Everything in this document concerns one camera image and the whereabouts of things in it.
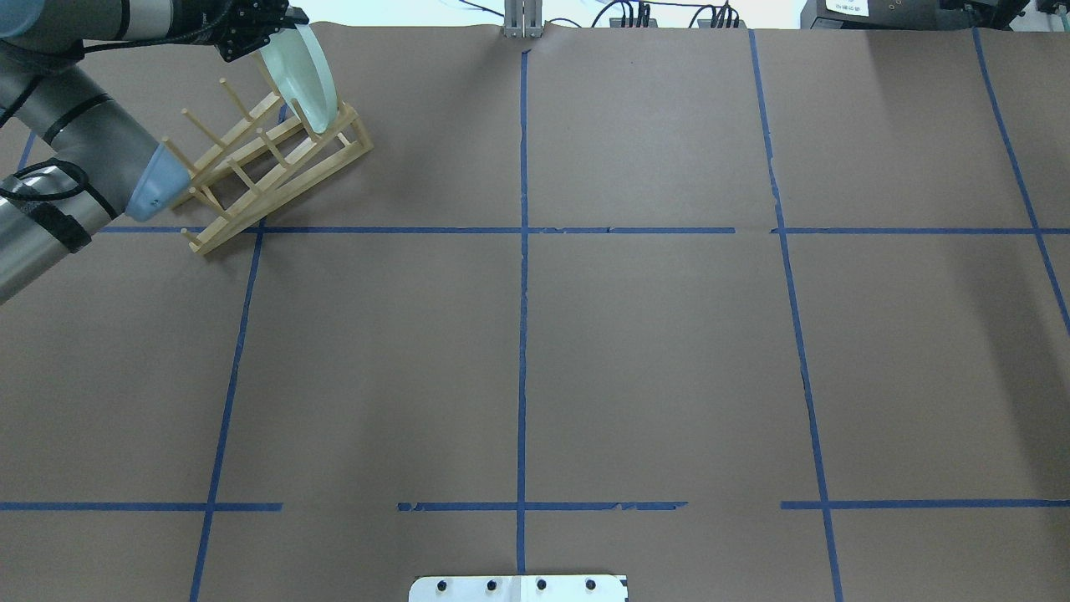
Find wooden dish rack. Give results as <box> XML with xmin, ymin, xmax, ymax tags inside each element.
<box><xmin>161</xmin><ymin>57</ymin><xmax>375</xmax><ymax>256</ymax></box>

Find aluminium frame post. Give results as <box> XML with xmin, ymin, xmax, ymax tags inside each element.
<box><xmin>503</xmin><ymin>0</ymin><xmax>545</xmax><ymax>38</ymax></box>

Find black box device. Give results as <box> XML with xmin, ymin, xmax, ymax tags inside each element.
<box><xmin>798</xmin><ymin>1</ymin><xmax>941</xmax><ymax>31</ymax></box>

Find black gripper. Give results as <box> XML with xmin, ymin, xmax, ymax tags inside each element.
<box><xmin>217</xmin><ymin>1</ymin><xmax>310</xmax><ymax>64</ymax></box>

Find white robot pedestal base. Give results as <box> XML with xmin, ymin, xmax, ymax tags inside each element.
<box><xmin>408</xmin><ymin>573</ymin><xmax>629</xmax><ymax>601</ymax></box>

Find pale green plate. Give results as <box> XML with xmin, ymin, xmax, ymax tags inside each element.
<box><xmin>260</xmin><ymin>24</ymin><xmax>338</xmax><ymax>134</ymax></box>

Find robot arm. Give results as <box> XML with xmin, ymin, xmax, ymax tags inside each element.
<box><xmin>1</xmin><ymin>1</ymin><xmax>309</xmax><ymax>300</ymax></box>

